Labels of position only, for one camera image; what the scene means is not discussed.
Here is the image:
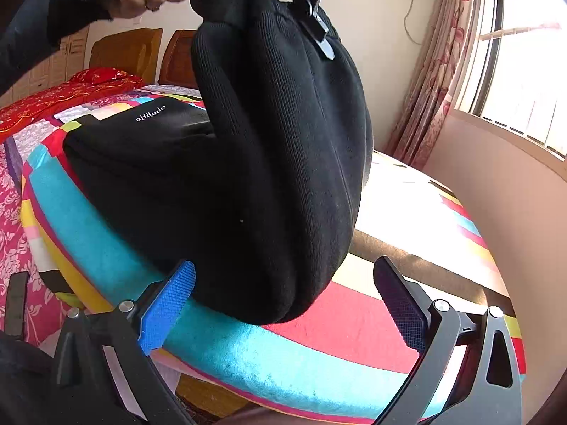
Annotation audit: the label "light wooden headboard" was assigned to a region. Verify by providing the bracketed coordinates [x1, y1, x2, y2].
[89, 28, 164, 83]

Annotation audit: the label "light wooden wardrobe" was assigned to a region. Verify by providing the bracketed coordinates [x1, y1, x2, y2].
[18, 22, 96, 95]

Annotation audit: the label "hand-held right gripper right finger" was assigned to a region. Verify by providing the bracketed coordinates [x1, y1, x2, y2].
[373, 256, 524, 425]

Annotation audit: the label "dark carved wooden headboard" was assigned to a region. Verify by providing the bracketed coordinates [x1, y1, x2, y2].
[158, 29, 200, 89]

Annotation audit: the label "black pants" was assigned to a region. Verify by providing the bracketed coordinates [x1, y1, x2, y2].
[62, 0, 375, 326]

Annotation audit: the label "thin wall cable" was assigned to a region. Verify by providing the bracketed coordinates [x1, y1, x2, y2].
[404, 0, 428, 46]

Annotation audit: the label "person's left forearm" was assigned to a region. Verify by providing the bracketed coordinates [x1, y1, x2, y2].
[0, 0, 114, 96]

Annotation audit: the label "dark cloth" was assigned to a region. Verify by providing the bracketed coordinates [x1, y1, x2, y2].
[0, 330, 63, 425]

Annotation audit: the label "window with grille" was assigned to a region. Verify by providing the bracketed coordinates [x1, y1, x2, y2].
[452, 0, 567, 161]

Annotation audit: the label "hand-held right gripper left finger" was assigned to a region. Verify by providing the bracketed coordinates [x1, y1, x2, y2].
[49, 260, 198, 425]

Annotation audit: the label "black flat strap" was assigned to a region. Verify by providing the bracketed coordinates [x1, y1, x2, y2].
[4, 270, 31, 338]

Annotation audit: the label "red embroidered bedding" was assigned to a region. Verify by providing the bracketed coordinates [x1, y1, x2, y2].
[0, 67, 145, 142]

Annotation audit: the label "pink floral curtain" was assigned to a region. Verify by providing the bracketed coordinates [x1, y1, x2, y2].
[385, 0, 485, 171]

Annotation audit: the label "colourful striped blanket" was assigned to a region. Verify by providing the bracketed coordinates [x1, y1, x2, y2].
[20, 84, 528, 421]

